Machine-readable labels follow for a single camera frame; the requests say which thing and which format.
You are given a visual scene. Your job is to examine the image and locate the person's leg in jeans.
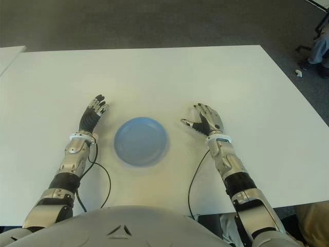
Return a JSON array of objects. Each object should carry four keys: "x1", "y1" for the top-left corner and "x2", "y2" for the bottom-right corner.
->
[{"x1": 307, "y1": 32, "x2": 329, "y2": 79}]

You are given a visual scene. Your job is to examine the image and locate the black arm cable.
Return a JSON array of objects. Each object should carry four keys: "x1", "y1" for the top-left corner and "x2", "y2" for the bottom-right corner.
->
[
  {"x1": 76, "y1": 142, "x2": 112, "y2": 213},
  {"x1": 188, "y1": 149, "x2": 212, "y2": 220}
]

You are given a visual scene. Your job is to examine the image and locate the grey robot torso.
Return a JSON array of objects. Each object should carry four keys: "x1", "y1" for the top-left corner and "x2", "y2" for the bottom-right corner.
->
[{"x1": 0, "y1": 205, "x2": 233, "y2": 247}]

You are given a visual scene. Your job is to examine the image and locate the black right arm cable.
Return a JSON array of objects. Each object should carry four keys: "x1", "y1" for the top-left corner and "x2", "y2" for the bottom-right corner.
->
[{"x1": 188, "y1": 149, "x2": 212, "y2": 220}]

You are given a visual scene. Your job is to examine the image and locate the black office chair base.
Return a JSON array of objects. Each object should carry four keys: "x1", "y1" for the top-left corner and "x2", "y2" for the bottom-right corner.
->
[{"x1": 295, "y1": 0, "x2": 329, "y2": 54}]

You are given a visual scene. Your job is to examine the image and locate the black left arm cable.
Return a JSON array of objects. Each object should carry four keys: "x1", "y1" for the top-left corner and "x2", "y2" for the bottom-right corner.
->
[{"x1": 76, "y1": 142, "x2": 112, "y2": 213}]

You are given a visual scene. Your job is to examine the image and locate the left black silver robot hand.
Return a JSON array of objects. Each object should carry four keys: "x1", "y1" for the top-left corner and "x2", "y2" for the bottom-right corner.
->
[{"x1": 78, "y1": 94, "x2": 110, "y2": 135}]

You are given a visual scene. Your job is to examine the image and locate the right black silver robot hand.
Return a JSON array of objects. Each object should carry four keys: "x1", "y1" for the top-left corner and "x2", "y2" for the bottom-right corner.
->
[{"x1": 180, "y1": 102, "x2": 225, "y2": 137}]

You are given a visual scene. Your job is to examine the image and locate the tan brown box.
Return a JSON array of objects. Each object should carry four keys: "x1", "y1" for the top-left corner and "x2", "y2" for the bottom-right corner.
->
[{"x1": 295, "y1": 202, "x2": 329, "y2": 244}]

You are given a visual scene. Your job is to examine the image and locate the blue round plate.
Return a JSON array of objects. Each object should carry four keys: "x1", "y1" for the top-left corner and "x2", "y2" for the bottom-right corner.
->
[{"x1": 114, "y1": 117, "x2": 171, "y2": 167}]

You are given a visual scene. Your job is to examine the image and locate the neighbouring white table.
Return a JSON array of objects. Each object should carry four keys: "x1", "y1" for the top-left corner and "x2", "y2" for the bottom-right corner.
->
[{"x1": 0, "y1": 45, "x2": 27, "y2": 77}]

